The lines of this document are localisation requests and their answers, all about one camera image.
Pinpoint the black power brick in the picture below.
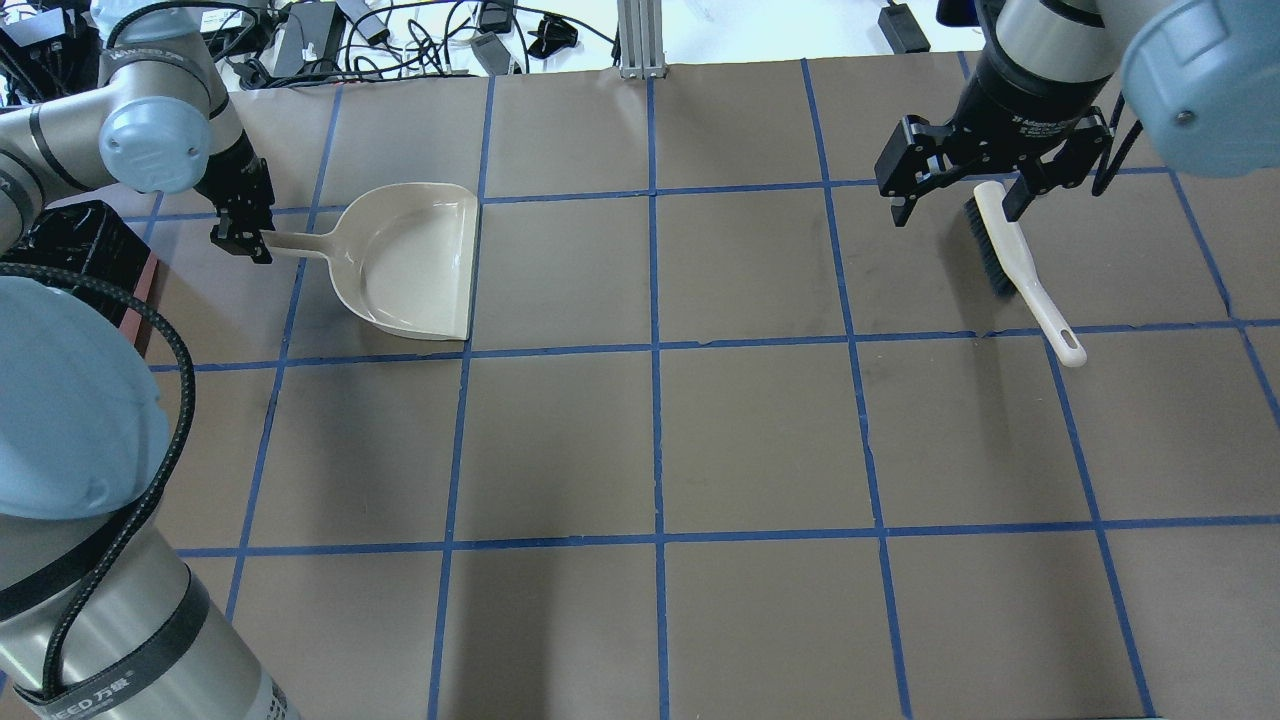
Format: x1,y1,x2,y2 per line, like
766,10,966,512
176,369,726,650
877,1,931,55

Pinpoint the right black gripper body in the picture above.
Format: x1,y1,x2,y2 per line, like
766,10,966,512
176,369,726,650
946,50,1111,178

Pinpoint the beige plastic dustpan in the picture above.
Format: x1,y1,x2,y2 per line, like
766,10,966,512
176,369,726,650
262,182,480,341

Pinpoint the black power adapter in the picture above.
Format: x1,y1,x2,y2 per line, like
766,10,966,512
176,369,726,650
470,32,522,76

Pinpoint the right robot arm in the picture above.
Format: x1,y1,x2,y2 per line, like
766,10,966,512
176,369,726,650
874,1,1279,227

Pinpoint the aluminium frame post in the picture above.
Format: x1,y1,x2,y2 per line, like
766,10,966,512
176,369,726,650
616,0,668,79

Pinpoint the white hand brush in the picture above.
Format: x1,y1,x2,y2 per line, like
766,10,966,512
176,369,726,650
963,181,1088,368

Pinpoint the tangle of black cables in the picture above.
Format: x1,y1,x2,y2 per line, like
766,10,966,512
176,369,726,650
0,0,616,101

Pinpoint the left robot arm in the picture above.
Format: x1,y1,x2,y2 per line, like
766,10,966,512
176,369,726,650
1,1,300,719

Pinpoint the bin with black bag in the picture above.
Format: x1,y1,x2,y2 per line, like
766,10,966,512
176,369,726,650
3,200,157,301

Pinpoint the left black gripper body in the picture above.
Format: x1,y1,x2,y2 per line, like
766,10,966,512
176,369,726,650
195,131,275,236

